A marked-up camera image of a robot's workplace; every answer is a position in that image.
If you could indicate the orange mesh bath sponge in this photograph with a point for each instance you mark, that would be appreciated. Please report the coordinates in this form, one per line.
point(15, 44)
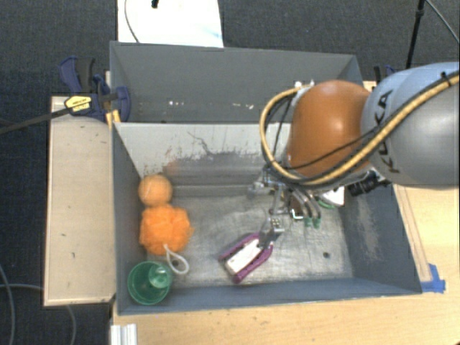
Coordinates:
point(163, 228)

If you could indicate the pale wood board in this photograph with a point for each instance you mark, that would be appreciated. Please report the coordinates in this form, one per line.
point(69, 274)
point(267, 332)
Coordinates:
point(79, 210)

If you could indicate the green plastic cup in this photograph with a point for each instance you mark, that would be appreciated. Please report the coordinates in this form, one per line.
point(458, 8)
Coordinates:
point(143, 286)

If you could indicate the grey metal bin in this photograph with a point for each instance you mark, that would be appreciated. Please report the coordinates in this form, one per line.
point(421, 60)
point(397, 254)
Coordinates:
point(223, 85)

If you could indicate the black cylinder on white bracket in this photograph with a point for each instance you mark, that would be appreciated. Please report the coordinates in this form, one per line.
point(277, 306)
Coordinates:
point(366, 185)

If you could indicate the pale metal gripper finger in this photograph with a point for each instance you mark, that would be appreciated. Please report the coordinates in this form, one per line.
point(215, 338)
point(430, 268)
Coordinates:
point(264, 234)
point(276, 225)

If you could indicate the orange ball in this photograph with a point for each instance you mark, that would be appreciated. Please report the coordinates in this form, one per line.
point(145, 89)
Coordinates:
point(155, 189)

